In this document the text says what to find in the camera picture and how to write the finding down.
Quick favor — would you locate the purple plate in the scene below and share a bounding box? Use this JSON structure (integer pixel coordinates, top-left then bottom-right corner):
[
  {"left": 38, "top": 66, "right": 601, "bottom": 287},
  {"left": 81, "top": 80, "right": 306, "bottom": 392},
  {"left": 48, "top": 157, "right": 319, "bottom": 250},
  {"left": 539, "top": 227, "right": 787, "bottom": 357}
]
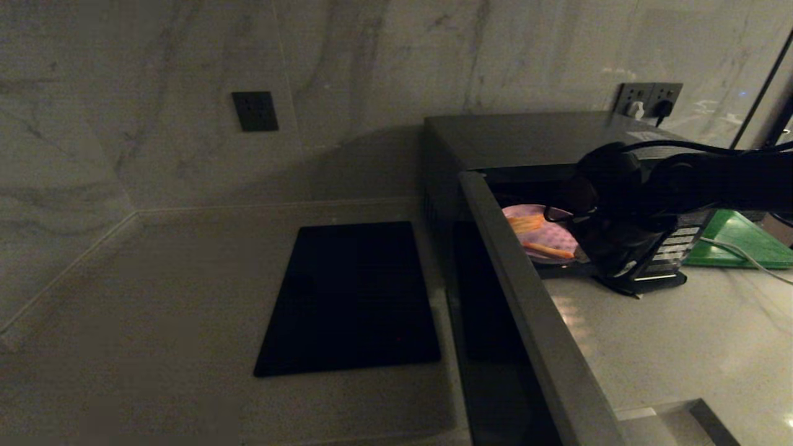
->
[{"left": 502, "top": 204, "right": 588, "bottom": 266}]

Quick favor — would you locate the silver black microwave oven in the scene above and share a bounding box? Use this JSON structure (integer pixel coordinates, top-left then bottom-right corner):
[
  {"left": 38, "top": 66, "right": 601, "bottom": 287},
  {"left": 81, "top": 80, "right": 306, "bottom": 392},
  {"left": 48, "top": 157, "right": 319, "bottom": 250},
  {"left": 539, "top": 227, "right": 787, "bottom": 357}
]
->
[{"left": 447, "top": 172, "right": 626, "bottom": 446}]

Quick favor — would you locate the silver microwave oven body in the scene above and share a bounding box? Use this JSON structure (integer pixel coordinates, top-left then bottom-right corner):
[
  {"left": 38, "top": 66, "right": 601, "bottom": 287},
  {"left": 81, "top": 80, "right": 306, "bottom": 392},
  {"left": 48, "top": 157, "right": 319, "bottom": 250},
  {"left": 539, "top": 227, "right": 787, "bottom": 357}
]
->
[{"left": 423, "top": 111, "right": 713, "bottom": 295}]

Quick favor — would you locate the dark rectangular pad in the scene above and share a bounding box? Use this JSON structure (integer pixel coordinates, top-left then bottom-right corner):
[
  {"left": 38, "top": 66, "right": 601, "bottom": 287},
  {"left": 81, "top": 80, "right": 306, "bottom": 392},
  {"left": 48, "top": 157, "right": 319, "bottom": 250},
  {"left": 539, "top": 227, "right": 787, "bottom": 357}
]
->
[{"left": 598, "top": 271, "right": 688, "bottom": 299}]

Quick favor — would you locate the green cutting board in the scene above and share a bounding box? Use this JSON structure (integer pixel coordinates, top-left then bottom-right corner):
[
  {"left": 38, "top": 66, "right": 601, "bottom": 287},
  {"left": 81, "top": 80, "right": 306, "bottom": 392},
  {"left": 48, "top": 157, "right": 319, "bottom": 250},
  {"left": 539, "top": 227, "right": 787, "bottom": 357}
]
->
[{"left": 683, "top": 209, "right": 793, "bottom": 269}]

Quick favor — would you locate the black induction cooktop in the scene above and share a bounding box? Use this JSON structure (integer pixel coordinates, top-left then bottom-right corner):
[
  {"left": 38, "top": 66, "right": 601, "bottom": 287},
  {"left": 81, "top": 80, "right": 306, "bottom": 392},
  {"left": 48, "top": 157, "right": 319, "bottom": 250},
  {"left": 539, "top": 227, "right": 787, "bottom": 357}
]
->
[{"left": 253, "top": 221, "right": 442, "bottom": 378}]

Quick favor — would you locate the black camera cable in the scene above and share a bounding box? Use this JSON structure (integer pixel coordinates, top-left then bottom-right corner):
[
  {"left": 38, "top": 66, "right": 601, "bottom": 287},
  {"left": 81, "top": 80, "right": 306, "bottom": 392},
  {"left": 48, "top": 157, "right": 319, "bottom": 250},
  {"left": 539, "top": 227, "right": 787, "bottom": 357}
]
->
[{"left": 544, "top": 139, "right": 793, "bottom": 227}]

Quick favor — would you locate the white cable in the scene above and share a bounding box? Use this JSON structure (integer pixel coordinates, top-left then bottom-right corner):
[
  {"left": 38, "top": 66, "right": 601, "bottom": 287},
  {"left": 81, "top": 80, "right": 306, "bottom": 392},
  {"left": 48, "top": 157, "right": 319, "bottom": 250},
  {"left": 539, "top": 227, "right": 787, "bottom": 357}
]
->
[{"left": 703, "top": 237, "right": 793, "bottom": 287}]

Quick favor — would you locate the light grey wall socket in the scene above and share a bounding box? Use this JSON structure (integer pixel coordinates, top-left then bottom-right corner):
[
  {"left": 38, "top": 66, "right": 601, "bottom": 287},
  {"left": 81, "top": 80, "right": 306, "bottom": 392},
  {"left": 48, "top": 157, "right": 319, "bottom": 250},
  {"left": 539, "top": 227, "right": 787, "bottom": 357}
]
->
[
  {"left": 648, "top": 82, "right": 683, "bottom": 118},
  {"left": 615, "top": 83, "right": 654, "bottom": 117}
]

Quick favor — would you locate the black window frame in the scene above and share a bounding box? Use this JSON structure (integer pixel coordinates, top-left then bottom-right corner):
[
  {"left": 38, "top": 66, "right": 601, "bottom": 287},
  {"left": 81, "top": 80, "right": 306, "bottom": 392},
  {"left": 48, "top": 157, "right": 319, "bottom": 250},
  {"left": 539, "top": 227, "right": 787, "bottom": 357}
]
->
[{"left": 731, "top": 28, "right": 793, "bottom": 152}]

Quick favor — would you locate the dark grey wall socket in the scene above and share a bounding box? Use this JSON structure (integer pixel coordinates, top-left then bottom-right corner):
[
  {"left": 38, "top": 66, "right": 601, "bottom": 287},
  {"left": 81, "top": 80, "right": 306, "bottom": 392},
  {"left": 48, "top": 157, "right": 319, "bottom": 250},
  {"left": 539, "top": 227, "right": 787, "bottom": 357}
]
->
[{"left": 232, "top": 91, "right": 279, "bottom": 132}]

